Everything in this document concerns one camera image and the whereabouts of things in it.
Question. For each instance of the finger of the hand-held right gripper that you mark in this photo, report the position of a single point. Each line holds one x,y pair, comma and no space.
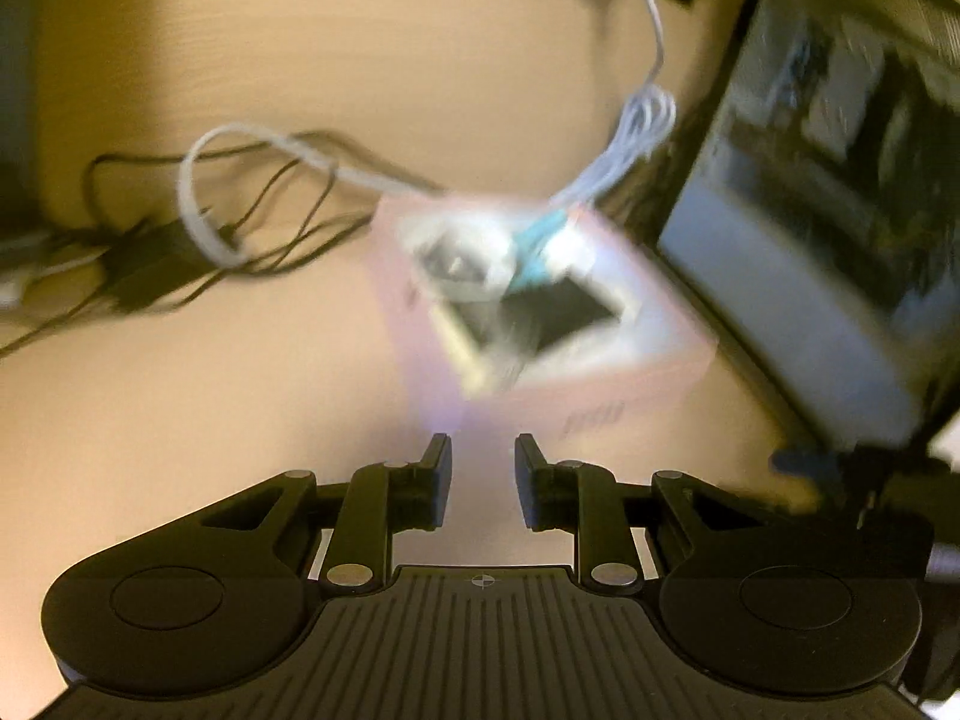
806,463

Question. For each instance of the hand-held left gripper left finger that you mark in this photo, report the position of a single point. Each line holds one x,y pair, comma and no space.
439,480

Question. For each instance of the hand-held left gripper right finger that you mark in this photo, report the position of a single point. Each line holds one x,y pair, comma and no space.
529,484

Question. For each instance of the pink cardboard box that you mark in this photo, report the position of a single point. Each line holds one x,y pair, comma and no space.
600,397

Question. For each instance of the black and white item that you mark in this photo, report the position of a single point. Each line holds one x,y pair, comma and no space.
555,315

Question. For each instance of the large white charger plug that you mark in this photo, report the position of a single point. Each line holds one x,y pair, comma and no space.
465,255

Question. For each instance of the teal plastic item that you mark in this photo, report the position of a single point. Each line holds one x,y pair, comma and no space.
536,251

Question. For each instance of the computer case with glass panel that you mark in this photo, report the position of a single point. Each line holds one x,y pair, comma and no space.
810,202

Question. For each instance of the black power adapter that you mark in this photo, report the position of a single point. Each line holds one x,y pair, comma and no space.
150,262

